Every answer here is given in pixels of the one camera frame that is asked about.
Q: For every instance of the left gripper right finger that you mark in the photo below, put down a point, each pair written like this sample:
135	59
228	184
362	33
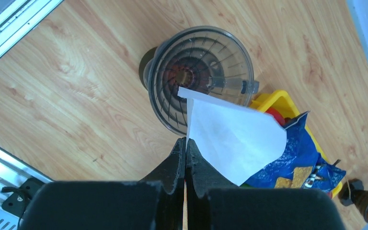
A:
200	177

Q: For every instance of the white coffee filter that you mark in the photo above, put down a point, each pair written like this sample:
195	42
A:
237	141

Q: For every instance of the red apple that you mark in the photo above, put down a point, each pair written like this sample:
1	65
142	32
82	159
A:
276	115

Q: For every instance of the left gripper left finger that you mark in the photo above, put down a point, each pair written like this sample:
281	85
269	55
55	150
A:
169	175

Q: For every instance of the blue chips bag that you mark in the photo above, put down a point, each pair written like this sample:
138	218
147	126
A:
300	166

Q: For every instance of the brown coffee dripper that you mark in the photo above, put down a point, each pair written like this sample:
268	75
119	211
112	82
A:
353	193

